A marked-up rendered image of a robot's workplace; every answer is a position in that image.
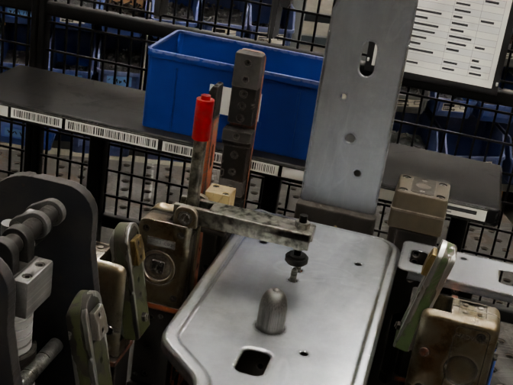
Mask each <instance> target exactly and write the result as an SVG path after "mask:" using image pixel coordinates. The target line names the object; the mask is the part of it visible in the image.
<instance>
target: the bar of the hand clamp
mask: <svg viewBox="0 0 513 385"><path fill-rule="evenodd" d="M186 199H187V195H182V196H181V202H180V203H179V202H176V203H175V204H174V207H173V216H174V212H175V210H176V209H177V208H178V207H179V206H181V205H186ZM189 206H192V205H189ZM192 207H193V208H195V209H196V210H197V212H198V226H202V227H206V228H211V229H215V230H219V231H224V232H228V233H231V234H235V235H241V236H244V237H248V238H254V239H257V240H261V241H267V242H271V243H274V244H280V245H284V246H287V247H291V248H293V251H289V252H287V253H286V256H285V261H286V262H287V264H289V265H291V266H293V267H303V266H305V265H306V264H307V263H308V256H307V255H306V253H304V252H302V251H307V250H308V249H309V244H310V242H312V241H313V237H314V234H315V229H316V225H314V224H311V223H310V222H309V221H308V215H307V214H304V213H302V214H300V217H299V219H297V220H294V219H290V218H284V217H280V216H277V215H271V214H267V213H263V212H257V211H254V210H250V209H244V208H240V207H236V206H233V205H227V204H224V203H219V202H213V201H210V200H207V199H200V205H199V207H196V206H192Z"/></svg>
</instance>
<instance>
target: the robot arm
mask: <svg viewBox="0 0 513 385"><path fill-rule="evenodd" d="M291 4H292V0H272V6H271V11H270V16H269V26H268V31H267V36H266V37H267V38H270V39H273V38H274V37H276V36H277V35H278V34H279V27H280V21H281V17H282V7H284V8H288V7H289V6H290V5H291ZM168 6H169V0H155V3H154V11H153V15H155V16H161V15H164V14H165V13H167V12H168Z"/></svg>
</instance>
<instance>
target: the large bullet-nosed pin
mask: <svg viewBox="0 0 513 385"><path fill-rule="evenodd" d="M287 307H288V303H287V298H286V295H285V293H284V292H283V291H282V290H281V289H279V288H277V287H275V288H270V289H268V290H267V291H266V292H265V293H264V294H263V296H262V298H261V300H260V305H259V310H258V315H257V321H256V328H257V329H258V330H259V331H261V332H263V333H266V334H269V335H278V334H280V333H282V332H283V331H284V326H285V321H286V313H287Z"/></svg>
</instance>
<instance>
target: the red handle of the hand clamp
mask: <svg viewBox="0 0 513 385"><path fill-rule="evenodd" d="M214 105H215V100H214V99H213V98H211V95H209V94H205V93H203V94H201V96H199V97H197V98H196V103H195V115H194V122H193V129H192V139H193V140H194V142H193V148H192V161H191V167H190V174H189V186H188V192H187V199H186V205H192V206H196V207H199V205H200V194H201V187H202V176H203V170H204V163H205V152H206V146H207V141H209V140H210V135H211V123H212V117H213V111H214Z"/></svg>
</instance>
